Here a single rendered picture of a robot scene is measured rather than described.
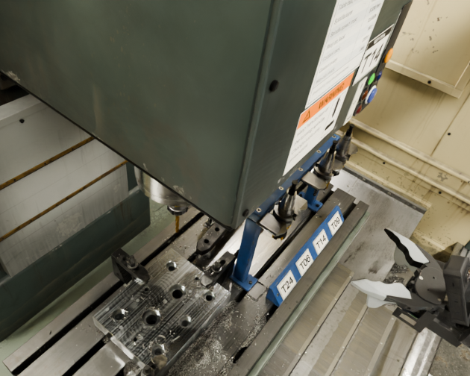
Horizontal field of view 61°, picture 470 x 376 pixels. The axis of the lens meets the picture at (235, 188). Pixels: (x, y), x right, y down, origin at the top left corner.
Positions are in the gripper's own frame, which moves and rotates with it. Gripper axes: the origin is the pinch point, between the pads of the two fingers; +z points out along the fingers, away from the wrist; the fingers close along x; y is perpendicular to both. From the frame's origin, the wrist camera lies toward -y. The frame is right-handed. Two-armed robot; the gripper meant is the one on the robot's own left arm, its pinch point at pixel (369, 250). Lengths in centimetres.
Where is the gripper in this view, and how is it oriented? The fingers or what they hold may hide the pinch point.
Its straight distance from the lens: 73.9
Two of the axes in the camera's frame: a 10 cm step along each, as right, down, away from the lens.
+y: -1.2, 6.9, 7.1
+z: -7.9, -5.0, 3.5
